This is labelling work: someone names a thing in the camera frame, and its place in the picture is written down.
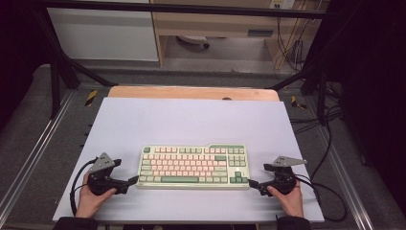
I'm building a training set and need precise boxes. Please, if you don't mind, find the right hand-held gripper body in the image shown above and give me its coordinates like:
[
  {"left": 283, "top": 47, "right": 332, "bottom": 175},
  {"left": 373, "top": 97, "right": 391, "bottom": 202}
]
[{"left": 258, "top": 155, "right": 308, "bottom": 196}]

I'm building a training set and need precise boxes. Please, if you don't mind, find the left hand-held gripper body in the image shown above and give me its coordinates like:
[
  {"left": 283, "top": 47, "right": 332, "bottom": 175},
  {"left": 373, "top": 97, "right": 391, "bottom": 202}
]
[{"left": 86, "top": 151, "right": 130, "bottom": 196}]

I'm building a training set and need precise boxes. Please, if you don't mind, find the green and cream keyboard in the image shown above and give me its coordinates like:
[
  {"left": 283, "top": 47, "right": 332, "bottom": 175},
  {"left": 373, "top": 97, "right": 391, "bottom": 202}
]
[{"left": 136, "top": 143, "right": 251, "bottom": 192}]

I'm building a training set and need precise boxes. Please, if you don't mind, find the person's left hand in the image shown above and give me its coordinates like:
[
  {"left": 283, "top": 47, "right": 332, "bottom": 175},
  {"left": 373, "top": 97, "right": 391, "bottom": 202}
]
[{"left": 75, "top": 172, "right": 118, "bottom": 219}]

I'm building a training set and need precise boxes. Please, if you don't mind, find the person's right hand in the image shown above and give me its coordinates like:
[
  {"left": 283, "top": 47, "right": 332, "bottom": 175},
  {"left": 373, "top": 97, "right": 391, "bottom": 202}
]
[{"left": 266, "top": 181, "right": 305, "bottom": 219}]

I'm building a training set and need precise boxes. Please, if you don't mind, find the yellow black tape marker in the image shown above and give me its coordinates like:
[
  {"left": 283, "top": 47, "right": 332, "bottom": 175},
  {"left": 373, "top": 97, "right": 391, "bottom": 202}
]
[
  {"left": 84, "top": 89, "right": 99, "bottom": 107},
  {"left": 290, "top": 95, "right": 308, "bottom": 110}
]

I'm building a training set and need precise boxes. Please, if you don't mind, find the wooden table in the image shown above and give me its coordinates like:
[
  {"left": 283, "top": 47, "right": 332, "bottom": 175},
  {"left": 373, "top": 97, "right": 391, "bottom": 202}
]
[{"left": 107, "top": 84, "right": 281, "bottom": 103}]

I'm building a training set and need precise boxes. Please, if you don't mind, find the black metal stand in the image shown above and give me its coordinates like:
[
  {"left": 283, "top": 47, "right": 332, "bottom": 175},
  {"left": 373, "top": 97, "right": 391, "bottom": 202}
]
[
  {"left": 269, "top": 18, "right": 355, "bottom": 127},
  {"left": 33, "top": 9, "right": 119, "bottom": 120}
]

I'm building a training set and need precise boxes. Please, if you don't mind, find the black curtain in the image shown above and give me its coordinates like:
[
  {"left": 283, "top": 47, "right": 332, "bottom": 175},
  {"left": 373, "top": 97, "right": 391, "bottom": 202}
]
[
  {"left": 327, "top": 0, "right": 406, "bottom": 221},
  {"left": 0, "top": 0, "right": 54, "bottom": 132}
]

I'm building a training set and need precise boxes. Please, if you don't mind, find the white cabinet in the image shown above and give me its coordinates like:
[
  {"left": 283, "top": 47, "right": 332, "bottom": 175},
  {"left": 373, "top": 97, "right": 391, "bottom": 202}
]
[{"left": 47, "top": 0, "right": 160, "bottom": 62}]

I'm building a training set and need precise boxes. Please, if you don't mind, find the grey desk label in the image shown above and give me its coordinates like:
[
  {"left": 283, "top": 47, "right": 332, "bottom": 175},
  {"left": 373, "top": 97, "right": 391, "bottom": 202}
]
[{"left": 247, "top": 29, "right": 275, "bottom": 38}]

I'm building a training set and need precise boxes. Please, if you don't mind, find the grey chair base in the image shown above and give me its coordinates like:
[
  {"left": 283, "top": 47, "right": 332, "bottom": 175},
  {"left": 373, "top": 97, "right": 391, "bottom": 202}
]
[{"left": 176, "top": 34, "right": 211, "bottom": 50}]

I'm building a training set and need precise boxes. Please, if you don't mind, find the light wooden desk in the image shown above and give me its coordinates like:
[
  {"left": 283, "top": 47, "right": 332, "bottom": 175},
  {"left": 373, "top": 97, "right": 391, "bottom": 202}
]
[{"left": 148, "top": 0, "right": 330, "bottom": 71}]

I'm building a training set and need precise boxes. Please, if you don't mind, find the white power strip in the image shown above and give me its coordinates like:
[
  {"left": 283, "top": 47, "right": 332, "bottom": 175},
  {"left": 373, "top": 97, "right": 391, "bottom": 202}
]
[{"left": 269, "top": 0, "right": 296, "bottom": 11}]

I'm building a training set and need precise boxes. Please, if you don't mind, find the black metal crossbar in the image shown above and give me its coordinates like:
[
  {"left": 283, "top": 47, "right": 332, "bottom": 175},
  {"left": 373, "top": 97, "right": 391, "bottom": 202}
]
[{"left": 32, "top": 0, "right": 331, "bottom": 19}]

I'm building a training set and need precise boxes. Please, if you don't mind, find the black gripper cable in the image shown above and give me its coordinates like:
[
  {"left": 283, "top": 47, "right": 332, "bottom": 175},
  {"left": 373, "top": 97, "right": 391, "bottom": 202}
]
[
  {"left": 293, "top": 173, "right": 349, "bottom": 223},
  {"left": 69, "top": 157, "right": 98, "bottom": 217}
]

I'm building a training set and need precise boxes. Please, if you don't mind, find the black floor cable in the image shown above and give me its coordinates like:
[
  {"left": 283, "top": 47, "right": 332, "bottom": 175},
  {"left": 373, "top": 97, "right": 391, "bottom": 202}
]
[{"left": 309, "top": 104, "right": 343, "bottom": 182}]

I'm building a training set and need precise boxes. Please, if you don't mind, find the aluminium rail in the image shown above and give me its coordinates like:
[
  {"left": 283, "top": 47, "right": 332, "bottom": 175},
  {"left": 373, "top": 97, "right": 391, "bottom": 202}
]
[
  {"left": 0, "top": 90, "right": 75, "bottom": 219},
  {"left": 310, "top": 104, "right": 375, "bottom": 230}
]

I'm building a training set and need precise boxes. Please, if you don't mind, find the hanging cable bundle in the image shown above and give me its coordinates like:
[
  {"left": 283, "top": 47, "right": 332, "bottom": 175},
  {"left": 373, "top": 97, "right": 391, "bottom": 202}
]
[{"left": 275, "top": 15, "right": 309, "bottom": 73}]

